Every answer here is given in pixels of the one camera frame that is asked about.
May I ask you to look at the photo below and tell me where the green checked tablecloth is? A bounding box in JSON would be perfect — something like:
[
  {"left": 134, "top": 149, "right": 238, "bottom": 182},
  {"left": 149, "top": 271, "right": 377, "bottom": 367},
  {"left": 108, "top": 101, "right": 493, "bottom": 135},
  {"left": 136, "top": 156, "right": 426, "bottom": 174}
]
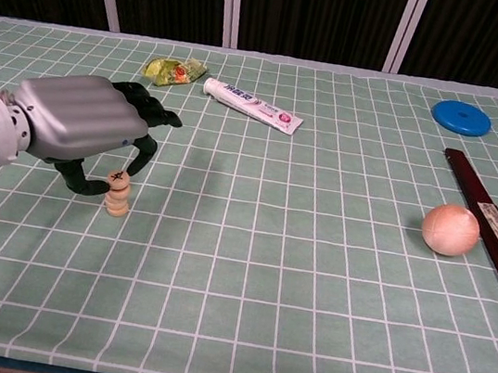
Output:
[{"left": 0, "top": 12, "right": 498, "bottom": 373}]

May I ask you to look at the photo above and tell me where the green crumpled snack packet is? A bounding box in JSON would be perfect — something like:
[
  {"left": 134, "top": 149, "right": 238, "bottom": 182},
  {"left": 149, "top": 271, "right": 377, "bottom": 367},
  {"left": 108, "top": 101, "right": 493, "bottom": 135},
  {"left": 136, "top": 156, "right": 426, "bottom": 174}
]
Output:
[{"left": 140, "top": 49, "right": 210, "bottom": 95}]

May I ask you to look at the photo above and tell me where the blue plastic disc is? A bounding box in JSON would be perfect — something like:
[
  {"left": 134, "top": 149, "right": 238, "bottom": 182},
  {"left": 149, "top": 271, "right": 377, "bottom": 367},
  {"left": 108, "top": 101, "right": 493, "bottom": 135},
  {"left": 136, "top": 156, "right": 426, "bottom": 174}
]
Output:
[{"left": 428, "top": 97, "right": 496, "bottom": 140}]

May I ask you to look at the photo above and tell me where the dark brown long box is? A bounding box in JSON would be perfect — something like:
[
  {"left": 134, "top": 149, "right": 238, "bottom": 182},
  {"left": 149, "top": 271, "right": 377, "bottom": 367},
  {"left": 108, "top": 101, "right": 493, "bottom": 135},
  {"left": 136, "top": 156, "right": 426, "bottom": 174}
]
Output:
[{"left": 419, "top": 147, "right": 498, "bottom": 328}]

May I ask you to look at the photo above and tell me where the peach-coloured wooden ball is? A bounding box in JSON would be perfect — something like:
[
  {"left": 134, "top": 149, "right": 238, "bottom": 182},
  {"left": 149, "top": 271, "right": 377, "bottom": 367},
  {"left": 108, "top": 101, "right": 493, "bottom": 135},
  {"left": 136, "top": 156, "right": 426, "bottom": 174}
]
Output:
[{"left": 416, "top": 199, "right": 485, "bottom": 263}]

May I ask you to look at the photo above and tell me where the white toothpaste tube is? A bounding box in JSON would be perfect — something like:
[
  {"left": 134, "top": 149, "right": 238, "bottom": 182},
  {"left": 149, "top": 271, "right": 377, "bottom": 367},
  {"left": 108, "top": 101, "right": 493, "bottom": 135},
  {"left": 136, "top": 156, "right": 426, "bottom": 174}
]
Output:
[{"left": 197, "top": 75, "right": 309, "bottom": 138}]

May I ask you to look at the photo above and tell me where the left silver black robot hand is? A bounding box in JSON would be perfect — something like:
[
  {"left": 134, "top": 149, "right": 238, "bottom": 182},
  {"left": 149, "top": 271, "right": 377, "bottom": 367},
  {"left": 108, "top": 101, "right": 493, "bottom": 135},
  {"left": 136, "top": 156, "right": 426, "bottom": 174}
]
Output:
[{"left": 0, "top": 63, "right": 189, "bottom": 210}]

